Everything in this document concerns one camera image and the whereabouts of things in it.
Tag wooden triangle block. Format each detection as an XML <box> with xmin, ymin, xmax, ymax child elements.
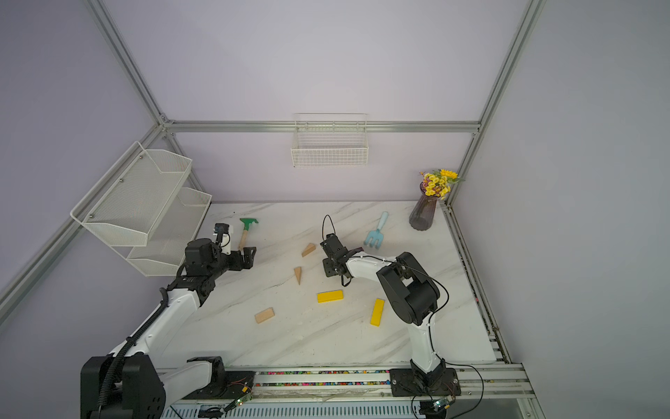
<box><xmin>294</xmin><ymin>266</ymin><xmax>302</xmax><ymax>285</ymax></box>
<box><xmin>301</xmin><ymin>243</ymin><xmax>316</xmax><ymax>258</ymax></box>

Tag wooden rectangular block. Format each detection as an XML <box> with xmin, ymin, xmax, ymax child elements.
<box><xmin>255</xmin><ymin>307</ymin><xmax>275</xmax><ymax>324</ymax></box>

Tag green rake wooden handle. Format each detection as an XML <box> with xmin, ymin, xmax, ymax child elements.
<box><xmin>238</xmin><ymin>218</ymin><xmax>258</xmax><ymax>251</ymax></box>

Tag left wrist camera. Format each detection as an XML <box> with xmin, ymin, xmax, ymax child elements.
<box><xmin>214</xmin><ymin>223</ymin><xmax>231</xmax><ymax>254</ymax></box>

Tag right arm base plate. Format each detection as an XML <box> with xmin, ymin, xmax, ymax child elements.
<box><xmin>389</xmin><ymin>367</ymin><xmax>462</xmax><ymax>397</ymax></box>

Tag light blue toy fork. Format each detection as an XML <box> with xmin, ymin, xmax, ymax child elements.
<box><xmin>364</xmin><ymin>211</ymin><xmax>389</xmax><ymax>249</ymax></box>

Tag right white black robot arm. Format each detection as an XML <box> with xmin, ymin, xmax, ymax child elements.
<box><xmin>320</xmin><ymin>233</ymin><xmax>441</xmax><ymax>375</ymax></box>

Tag aluminium front rail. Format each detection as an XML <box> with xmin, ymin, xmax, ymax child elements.
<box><xmin>163</xmin><ymin>364</ymin><xmax>545</xmax><ymax>418</ymax></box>

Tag yellow artificial flowers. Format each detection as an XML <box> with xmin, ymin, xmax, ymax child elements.
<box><xmin>420</xmin><ymin>169</ymin><xmax>462</xmax><ymax>200</ymax></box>

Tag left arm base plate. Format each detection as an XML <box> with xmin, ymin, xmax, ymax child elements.
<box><xmin>184</xmin><ymin>370</ymin><xmax>256</xmax><ymax>400</ymax></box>

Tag yellow block flat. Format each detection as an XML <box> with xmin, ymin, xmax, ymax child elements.
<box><xmin>317</xmin><ymin>290</ymin><xmax>344</xmax><ymax>304</ymax></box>

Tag yellow block upright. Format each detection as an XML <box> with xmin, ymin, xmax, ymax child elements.
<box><xmin>370</xmin><ymin>299</ymin><xmax>385</xmax><ymax>328</ymax></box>

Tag white wire wall basket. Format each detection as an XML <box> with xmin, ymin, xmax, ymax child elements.
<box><xmin>291</xmin><ymin>113</ymin><xmax>369</xmax><ymax>169</ymax></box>

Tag dark glass vase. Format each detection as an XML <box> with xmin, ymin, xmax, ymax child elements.
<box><xmin>409</xmin><ymin>186</ymin><xmax>438</xmax><ymax>231</ymax></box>

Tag white two-tier mesh shelf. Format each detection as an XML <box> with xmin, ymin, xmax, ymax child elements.
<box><xmin>70</xmin><ymin>142</ymin><xmax>212</xmax><ymax>277</ymax></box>

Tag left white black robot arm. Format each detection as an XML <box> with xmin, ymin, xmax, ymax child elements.
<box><xmin>80</xmin><ymin>238</ymin><xmax>256</xmax><ymax>418</ymax></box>

